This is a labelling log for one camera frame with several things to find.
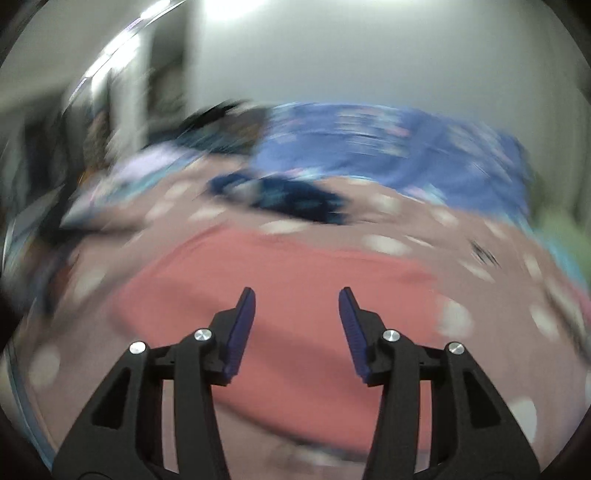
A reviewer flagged navy star-patterned garment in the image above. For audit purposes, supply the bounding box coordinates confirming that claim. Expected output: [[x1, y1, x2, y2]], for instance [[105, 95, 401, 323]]
[[207, 171, 349, 225]]

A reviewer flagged mauve polka-dot blanket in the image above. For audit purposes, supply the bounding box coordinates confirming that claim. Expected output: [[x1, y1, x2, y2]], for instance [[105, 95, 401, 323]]
[[10, 156, 590, 479]]

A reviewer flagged pink garment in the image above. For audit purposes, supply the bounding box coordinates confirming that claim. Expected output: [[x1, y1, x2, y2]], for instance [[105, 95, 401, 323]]
[[114, 227, 441, 452]]

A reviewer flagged blue tree-print headboard cover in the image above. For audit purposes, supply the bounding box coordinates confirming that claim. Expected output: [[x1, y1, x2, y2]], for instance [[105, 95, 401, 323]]
[[252, 103, 531, 221]]

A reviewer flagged green pillow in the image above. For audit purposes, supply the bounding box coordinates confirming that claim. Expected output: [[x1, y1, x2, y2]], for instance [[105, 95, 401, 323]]
[[536, 209, 590, 283]]

